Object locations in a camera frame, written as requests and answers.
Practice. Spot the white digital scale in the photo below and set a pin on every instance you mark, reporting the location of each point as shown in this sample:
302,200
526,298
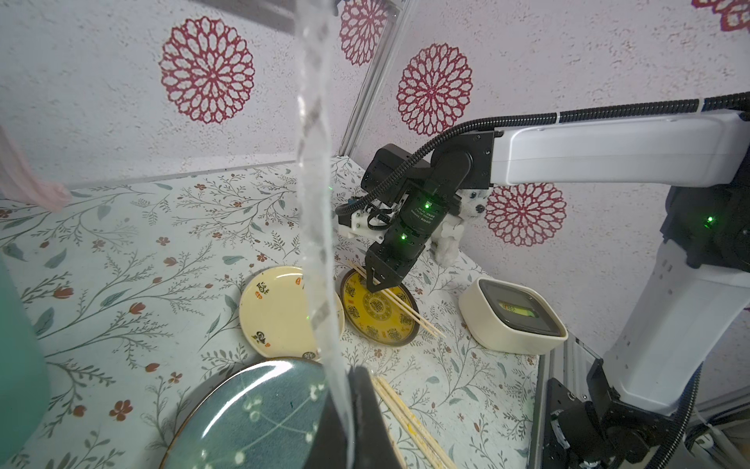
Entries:
510,313

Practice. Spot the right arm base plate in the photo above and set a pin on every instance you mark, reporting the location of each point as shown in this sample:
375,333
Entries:
570,434

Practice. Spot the grey wall shelf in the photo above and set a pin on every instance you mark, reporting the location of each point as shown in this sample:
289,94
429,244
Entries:
280,15

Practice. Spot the clear plastic chopstick wrapper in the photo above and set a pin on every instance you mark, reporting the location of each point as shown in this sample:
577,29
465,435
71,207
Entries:
314,36

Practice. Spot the grey husky plush toy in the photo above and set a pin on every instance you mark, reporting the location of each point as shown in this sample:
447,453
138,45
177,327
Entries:
446,239

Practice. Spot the dark green glass plate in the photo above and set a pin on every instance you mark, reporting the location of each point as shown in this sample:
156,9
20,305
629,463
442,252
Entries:
265,416

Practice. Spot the cream small plate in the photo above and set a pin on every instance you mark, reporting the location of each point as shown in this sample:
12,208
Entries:
273,315

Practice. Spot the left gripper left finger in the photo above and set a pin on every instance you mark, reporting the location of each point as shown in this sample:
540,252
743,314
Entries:
329,448

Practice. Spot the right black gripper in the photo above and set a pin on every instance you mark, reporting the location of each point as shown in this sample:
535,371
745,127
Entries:
430,192

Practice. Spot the green trash bin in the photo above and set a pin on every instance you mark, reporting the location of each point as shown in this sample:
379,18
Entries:
25,383

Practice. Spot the yellow patterned plate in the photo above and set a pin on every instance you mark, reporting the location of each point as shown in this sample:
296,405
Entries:
375,315

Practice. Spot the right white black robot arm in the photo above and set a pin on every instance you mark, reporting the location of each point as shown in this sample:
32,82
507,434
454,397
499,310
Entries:
633,231

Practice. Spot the floral table mat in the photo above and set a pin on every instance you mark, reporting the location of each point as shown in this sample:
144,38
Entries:
133,294

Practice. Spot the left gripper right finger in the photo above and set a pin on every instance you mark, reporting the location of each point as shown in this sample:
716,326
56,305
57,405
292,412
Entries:
373,446

